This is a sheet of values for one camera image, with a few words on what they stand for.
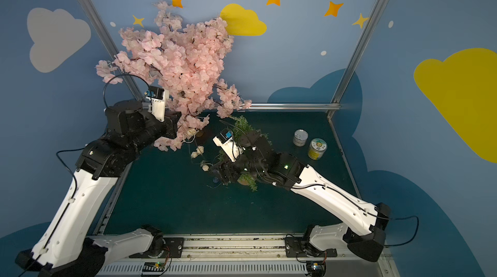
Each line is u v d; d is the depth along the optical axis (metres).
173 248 0.73
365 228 0.38
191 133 0.70
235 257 0.73
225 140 0.52
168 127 0.54
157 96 0.49
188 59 0.67
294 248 0.75
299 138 1.04
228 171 0.52
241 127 0.65
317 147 0.96
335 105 1.16
